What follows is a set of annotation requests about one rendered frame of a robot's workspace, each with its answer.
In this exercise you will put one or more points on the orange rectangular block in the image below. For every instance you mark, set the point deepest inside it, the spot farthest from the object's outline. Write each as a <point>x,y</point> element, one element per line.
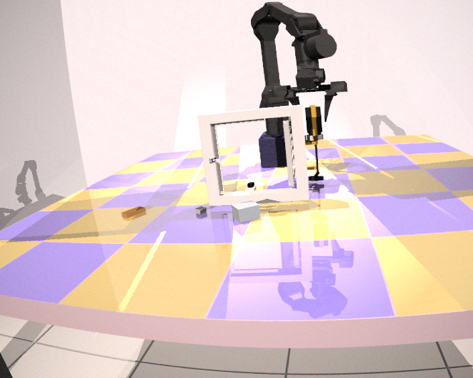
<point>133,211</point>

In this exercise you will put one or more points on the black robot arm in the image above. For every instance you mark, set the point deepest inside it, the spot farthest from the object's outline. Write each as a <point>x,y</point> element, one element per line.
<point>312,42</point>

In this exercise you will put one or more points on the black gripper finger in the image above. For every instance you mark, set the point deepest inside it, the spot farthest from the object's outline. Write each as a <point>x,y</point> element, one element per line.
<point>293,100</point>
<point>327,98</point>

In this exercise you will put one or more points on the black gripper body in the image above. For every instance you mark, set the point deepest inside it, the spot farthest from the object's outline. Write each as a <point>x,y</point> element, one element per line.
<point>288,91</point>

